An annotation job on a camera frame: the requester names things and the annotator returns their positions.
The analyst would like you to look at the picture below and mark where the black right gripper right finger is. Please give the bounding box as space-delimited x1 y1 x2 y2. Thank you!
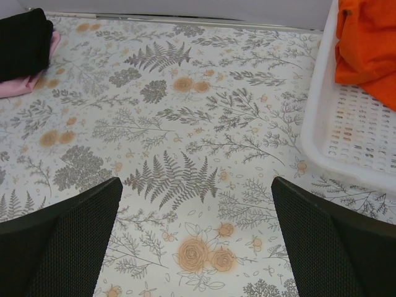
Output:
271 177 395 296

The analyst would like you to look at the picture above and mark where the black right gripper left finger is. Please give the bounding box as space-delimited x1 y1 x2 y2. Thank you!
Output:
1 178 123 297

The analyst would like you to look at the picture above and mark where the orange t shirt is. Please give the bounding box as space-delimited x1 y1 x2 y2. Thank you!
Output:
335 0 395 110

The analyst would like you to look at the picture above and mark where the white plastic basket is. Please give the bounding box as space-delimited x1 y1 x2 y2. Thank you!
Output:
301 1 395 192

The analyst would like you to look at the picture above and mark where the folded pink t shirt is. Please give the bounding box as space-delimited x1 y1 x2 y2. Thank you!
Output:
1 31 61 98

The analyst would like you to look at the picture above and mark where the floral table cloth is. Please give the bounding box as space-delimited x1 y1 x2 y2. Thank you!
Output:
1 15 395 296

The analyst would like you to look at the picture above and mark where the folded black t shirt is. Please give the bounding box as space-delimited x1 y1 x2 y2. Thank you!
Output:
1 8 53 82

